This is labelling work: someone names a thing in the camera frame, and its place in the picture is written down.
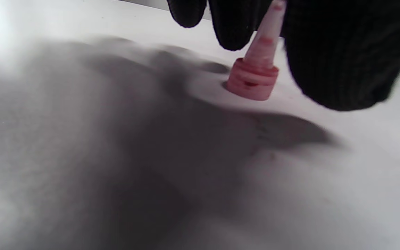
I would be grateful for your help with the person's left hand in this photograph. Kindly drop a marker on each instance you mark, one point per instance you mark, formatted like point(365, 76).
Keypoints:
point(342, 52)

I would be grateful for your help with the red pointed bottle cap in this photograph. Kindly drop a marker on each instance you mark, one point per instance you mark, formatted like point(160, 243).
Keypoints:
point(255, 80)

